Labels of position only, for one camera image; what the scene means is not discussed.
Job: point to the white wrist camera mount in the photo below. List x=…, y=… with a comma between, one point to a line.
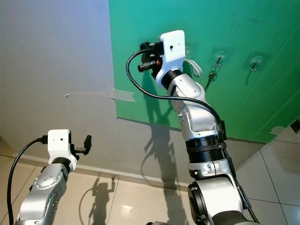
x=58, y=140
x=172, y=47

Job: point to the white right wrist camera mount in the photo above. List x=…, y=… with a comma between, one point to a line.
x=172, y=47

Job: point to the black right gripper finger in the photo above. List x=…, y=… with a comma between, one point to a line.
x=146, y=67
x=145, y=46

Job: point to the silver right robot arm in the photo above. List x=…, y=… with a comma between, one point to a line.
x=204, y=122

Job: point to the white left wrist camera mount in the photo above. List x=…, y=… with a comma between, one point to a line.
x=58, y=140

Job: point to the clear tape piece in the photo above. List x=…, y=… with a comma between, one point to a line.
x=277, y=130

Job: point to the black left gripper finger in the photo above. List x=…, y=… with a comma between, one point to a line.
x=87, y=140

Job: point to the long clear tape strip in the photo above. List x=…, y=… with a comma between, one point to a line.
x=122, y=95

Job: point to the dark key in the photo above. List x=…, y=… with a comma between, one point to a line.
x=212, y=74

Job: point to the green wall board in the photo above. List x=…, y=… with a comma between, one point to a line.
x=253, y=103

